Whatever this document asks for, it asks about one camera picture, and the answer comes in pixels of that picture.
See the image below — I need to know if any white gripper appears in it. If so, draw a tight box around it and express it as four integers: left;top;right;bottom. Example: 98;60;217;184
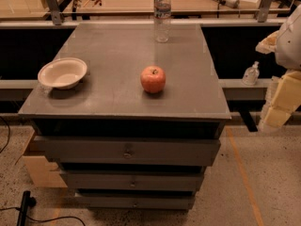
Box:
255;5;301;133

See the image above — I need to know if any red apple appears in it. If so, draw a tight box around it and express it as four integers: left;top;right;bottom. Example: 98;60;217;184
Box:
140;65;166;93

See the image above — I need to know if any clear plastic water bottle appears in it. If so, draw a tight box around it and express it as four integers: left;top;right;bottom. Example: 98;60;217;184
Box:
154;0;171;42

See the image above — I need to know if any grey drawer cabinet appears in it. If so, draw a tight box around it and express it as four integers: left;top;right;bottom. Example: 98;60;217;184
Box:
20;24;230;198

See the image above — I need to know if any middle grey drawer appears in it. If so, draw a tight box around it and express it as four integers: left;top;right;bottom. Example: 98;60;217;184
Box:
60;170;203;191

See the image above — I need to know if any grey drawer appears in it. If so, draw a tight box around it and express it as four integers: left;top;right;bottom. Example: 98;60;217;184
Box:
32;136;220;166
74;193;195;210
60;170;203;191

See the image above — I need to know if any bottom grey drawer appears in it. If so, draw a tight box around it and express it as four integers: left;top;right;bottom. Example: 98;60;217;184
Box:
74;193;195;210

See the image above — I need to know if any white paper bowl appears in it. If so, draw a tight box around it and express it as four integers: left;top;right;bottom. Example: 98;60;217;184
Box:
38;57;87;89

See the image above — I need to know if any top grey drawer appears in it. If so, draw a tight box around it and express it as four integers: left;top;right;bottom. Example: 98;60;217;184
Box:
32;136;220;166

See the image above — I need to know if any cardboard box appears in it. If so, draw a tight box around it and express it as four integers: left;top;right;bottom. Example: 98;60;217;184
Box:
22;129;68;188

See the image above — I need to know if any black power strip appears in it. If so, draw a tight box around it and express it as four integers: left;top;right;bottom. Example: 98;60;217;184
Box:
16;190;37;226

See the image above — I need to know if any left metal bracket post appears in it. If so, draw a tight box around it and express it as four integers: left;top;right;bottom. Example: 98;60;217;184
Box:
46;0;63;25

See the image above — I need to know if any black floor cable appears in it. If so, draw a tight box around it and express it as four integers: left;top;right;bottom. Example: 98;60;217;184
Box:
0;206;87;226

